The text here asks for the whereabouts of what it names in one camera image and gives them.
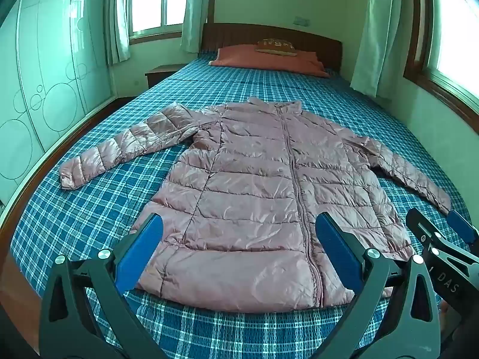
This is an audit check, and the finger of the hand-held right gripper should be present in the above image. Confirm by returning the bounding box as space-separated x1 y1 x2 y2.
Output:
446 209 479 250
405 207 443 255

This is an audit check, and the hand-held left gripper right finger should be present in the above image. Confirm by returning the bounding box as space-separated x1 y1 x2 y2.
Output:
314 212 443 359

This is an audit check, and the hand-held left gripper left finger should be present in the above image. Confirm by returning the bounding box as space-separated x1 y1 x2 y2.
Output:
37 212 165 359

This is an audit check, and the pink puffer jacket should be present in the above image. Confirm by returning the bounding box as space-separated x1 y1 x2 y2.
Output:
59 96 453 314

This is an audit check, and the bed with blue plaid sheet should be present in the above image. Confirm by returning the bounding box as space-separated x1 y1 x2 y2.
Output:
0 49 479 359

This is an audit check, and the wooden nightstand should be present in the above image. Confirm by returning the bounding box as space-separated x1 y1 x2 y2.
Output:
145 64 188 89

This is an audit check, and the glass sliding door wardrobe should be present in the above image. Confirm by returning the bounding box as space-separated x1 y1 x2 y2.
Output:
0 0 117 210

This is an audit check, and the pale green curtain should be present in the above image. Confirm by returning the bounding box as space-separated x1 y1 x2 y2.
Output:
106 0 132 65
349 0 413 100
181 0 215 54

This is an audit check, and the red pillow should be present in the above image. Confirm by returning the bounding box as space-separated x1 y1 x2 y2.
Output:
209 44 331 78

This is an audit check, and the small patterned cushion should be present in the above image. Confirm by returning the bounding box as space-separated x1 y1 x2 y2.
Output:
255 38 298 56

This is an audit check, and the wooden headboard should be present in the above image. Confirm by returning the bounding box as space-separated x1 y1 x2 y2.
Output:
201 22 343 72

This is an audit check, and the wooden frame window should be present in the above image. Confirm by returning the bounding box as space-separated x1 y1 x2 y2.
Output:
403 0 479 133
126 0 192 43

